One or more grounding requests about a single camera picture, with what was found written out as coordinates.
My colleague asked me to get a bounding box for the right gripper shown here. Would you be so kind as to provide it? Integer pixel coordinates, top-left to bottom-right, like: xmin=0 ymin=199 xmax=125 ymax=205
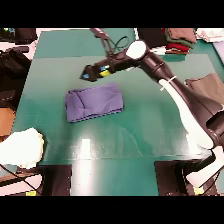
xmin=80 ymin=61 xmax=113 ymax=83

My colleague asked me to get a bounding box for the purple garment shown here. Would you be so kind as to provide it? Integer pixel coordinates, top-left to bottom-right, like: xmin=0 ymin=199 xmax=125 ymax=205
xmin=63 ymin=82 xmax=125 ymax=124

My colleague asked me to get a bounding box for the black garment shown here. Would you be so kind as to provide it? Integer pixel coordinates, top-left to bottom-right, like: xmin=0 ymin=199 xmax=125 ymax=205
xmin=137 ymin=28 xmax=168 ymax=49
xmin=0 ymin=45 xmax=33 ymax=112

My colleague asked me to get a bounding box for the red garment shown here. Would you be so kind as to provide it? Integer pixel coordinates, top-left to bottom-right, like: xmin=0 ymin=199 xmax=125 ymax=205
xmin=165 ymin=42 xmax=192 ymax=55

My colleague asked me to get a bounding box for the green garment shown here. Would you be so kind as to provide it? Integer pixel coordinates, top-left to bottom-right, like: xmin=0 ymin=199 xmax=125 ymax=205
xmin=166 ymin=37 xmax=195 ymax=50

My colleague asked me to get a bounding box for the white garment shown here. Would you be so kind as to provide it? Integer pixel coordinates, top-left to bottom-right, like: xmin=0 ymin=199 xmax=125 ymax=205
xmin=0 ymin=127 xmax=46 ymax=170
xmin=195 ymin=28 xmax=224 ymax=44

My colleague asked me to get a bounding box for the black cable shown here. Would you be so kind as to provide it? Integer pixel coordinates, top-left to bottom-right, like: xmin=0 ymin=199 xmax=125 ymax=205
xmin=111 ymin=35 xmax=131 ymax=55

